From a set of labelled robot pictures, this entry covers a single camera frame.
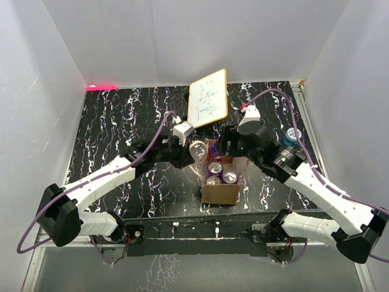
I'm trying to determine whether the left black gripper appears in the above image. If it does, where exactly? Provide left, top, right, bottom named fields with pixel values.
left=153, top=135, right=194, bottom=169

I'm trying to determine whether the purple soda can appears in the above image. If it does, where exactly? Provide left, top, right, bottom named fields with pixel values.
left=208, top=141, right=220, bottom=158
left=207, top=160, right=224, bottom=178

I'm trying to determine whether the patterned canvas tote bag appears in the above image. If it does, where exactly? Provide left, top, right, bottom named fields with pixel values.
left=189, top=139, right=252, bottom=205

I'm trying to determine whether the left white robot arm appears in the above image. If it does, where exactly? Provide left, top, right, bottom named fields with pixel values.
left=37, top=134, right=195, bottom=247

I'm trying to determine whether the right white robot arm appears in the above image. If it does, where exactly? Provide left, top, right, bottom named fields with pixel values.
left=215, top=120, right=388, bottom=264

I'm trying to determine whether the blue beverage can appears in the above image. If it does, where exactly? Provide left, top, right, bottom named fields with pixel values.
left=282, top=127, right=303, bottom=147

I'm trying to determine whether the small wood-framed whiteboard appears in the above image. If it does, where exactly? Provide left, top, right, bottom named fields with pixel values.
left=187, top=68, right=228, bottom=129

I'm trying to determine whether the purple can front right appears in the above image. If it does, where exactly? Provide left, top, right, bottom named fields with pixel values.
left=221, top=170, right=238, bottom=184

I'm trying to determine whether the purple can front left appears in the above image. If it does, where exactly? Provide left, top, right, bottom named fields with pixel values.
left=206, top=176, right=222, bottom=186

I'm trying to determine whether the pink tape strip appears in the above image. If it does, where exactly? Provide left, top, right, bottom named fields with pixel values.
left=86, top=85, right=117, bottom=92

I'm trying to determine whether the black front base bar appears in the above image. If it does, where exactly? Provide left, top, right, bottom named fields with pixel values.
left=123, top=213, right=291, bottom=257

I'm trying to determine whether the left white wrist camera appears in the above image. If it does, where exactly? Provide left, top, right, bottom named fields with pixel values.
left=173, top=121, right=194, bottom=146

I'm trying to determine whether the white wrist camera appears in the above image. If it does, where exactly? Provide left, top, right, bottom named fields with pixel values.
left=239, top=105, right=261, bottom=125
left=173, top=121, right=194, bottom=146

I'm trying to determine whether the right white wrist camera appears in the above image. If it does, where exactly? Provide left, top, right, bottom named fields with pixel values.
left=239, top=105, right=261, bottom=125

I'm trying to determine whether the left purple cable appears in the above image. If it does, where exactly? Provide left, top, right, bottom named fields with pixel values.
left=16, top=111, right=183, bottom=255

